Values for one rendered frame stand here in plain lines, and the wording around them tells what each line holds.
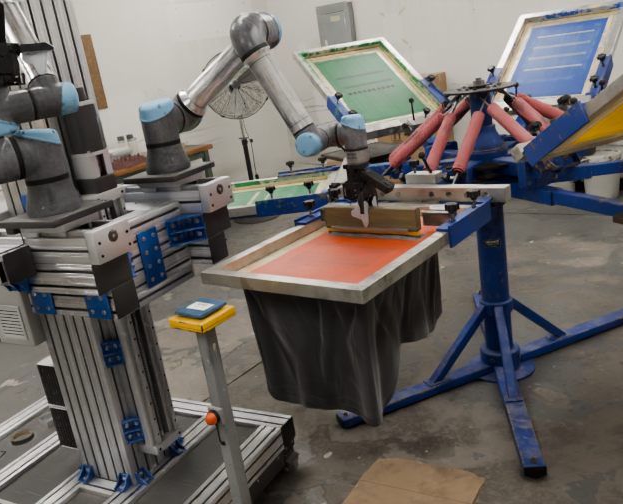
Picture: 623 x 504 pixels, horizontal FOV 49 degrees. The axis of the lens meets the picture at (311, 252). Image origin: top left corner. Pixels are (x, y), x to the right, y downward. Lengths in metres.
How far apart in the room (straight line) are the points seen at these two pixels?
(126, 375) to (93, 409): 0.19
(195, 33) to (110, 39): 1.01
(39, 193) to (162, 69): 4.77
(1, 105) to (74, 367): 1.08
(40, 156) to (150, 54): 4.70
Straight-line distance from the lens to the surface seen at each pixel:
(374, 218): 2.25
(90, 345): 2.39
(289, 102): 2.11
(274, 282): 1.89
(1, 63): 1.53
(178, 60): 6.82
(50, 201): 1.98
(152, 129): 2.32
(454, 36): 6.69
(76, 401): 2.57
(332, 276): 1.95
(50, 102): 1.72
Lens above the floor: 1.60
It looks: 17 degrees down
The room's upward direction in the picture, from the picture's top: 9 degrees counter-clockwise
